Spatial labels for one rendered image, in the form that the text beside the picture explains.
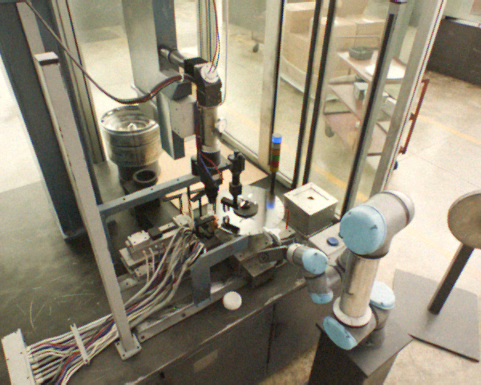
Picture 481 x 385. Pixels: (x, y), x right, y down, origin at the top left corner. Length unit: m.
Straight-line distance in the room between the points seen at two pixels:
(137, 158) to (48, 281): 0.71
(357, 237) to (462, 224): 1.21
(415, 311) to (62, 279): 2.00
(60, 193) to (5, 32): 0.66
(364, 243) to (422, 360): 1.57
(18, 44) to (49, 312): 0.96
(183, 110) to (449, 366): 1.99
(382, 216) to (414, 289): 1.81
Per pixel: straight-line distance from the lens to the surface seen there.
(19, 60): 1.58
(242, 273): 1.62
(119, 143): 1.99
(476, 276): 3.11
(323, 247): 1.59
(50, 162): 1.74
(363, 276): 1.13
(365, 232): 1.00
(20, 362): 1.53
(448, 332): 2.67
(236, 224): 1.56
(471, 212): 2.14
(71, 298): 1.69
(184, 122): 1.31
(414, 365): 2.49
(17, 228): 2.09
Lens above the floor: 2.00
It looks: 37 degrees down
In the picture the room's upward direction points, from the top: 1 degrees clockwise
